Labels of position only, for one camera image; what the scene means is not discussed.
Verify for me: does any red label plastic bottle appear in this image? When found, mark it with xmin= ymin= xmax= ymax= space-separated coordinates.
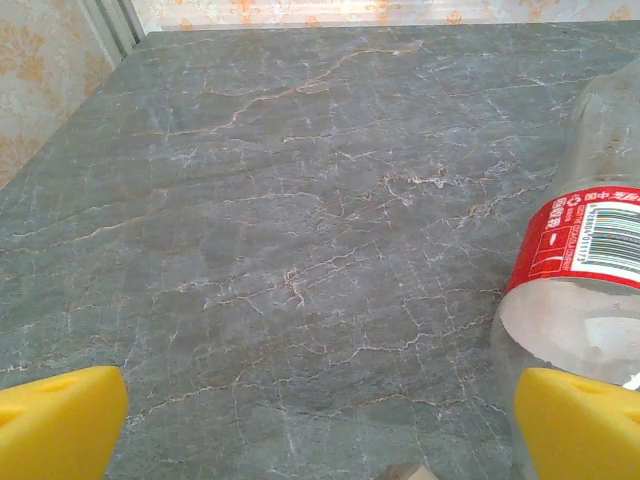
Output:
xmin=489 ymin=62 xmax=640 ymax=480

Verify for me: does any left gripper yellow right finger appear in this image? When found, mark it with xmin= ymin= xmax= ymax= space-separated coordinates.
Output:
xmin=514 ymin=367 xmax=640 ymax=480

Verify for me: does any aluminium frame post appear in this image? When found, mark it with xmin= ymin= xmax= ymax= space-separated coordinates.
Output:
xmin=79 ymin=0 xmax=147 ymax=57

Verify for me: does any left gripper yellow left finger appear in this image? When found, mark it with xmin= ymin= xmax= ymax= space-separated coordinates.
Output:
xmin=0 ymin=365 xmax=129 ymax=480

